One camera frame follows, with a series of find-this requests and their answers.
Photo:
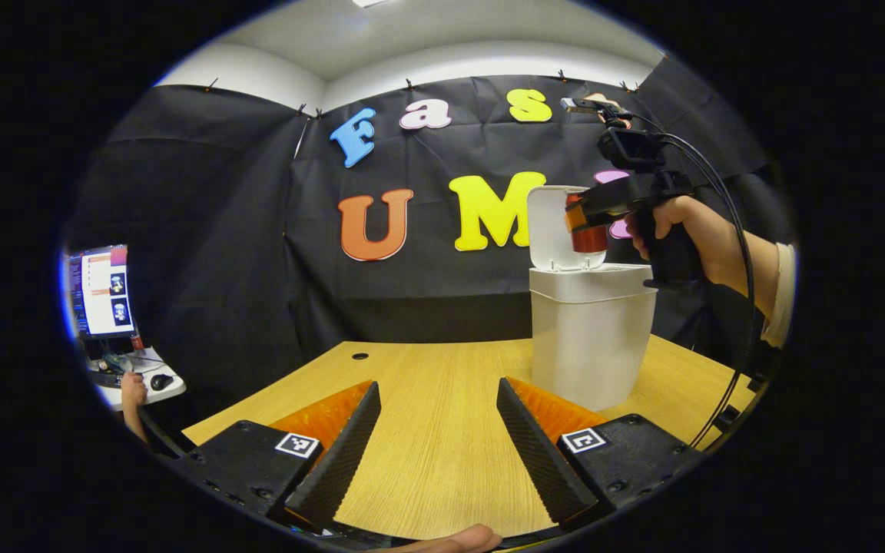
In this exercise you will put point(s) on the black backdrop cloth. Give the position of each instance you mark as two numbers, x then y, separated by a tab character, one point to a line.
220	269

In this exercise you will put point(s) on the ceiling light panel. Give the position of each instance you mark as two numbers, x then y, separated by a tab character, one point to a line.
369	3

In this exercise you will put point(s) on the small red object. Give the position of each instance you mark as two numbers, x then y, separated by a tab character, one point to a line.
136	339

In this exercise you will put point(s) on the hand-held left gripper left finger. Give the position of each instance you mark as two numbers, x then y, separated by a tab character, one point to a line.
346	445

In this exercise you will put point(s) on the red pop can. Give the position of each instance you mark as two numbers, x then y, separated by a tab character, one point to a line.
590	240

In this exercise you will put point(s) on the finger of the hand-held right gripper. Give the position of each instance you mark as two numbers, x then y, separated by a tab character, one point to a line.
585	216

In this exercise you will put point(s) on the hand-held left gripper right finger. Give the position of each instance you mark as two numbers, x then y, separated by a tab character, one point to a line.
535	453

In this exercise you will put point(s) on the white side desk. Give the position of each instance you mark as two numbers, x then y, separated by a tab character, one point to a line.
170	393

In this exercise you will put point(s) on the black keyboard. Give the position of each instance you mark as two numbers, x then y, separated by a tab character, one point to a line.
107	379

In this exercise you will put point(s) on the white desktop garbage bin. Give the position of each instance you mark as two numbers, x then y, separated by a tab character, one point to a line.
588	338

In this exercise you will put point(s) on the small black block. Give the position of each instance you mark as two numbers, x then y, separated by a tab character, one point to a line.
728	417
757	382

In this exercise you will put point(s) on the black computer mouse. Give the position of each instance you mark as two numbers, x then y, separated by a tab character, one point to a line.
161	382

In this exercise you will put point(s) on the computer monitor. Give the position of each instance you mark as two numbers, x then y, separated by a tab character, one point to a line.
101	290

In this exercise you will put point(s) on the wooden desktop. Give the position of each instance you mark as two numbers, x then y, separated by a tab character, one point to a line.
427	399

